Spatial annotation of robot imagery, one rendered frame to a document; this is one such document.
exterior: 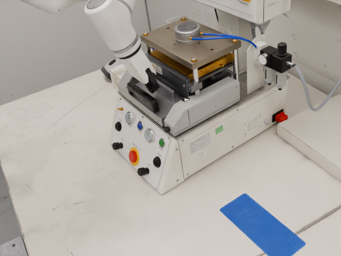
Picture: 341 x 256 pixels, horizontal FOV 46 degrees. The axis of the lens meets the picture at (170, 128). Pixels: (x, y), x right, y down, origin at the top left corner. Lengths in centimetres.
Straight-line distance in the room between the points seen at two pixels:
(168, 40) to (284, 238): 65
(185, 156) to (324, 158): 41
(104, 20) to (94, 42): 181
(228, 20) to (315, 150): 48
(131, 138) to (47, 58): 156
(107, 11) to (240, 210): 64
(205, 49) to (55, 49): 173
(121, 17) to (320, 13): 77
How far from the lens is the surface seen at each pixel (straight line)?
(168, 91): 119
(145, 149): 125
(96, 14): 102
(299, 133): 135
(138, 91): 121
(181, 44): 120
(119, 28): 105
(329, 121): 141
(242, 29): 132
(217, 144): 126
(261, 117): 136
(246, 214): 116
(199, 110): 114
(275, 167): 129
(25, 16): 267
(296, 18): 165
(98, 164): 138
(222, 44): 118
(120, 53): 109
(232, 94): 121
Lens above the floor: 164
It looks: 38 degrees down
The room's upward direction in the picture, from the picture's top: 9 degrees counter-clockwise
